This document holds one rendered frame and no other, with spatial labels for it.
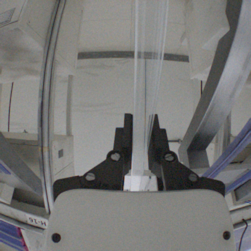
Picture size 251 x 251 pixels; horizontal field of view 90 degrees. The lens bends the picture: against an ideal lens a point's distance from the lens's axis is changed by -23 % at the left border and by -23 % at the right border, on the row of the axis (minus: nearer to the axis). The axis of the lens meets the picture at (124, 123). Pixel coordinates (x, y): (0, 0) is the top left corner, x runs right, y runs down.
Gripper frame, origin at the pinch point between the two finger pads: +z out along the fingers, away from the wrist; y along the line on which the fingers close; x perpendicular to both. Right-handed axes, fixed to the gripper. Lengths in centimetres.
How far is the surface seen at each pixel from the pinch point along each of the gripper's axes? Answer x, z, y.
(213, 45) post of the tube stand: 6.6, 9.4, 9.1
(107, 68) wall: -66, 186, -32
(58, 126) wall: -123, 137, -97
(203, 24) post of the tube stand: 9.0, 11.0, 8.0
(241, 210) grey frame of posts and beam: -56, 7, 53
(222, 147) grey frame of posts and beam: -33, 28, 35
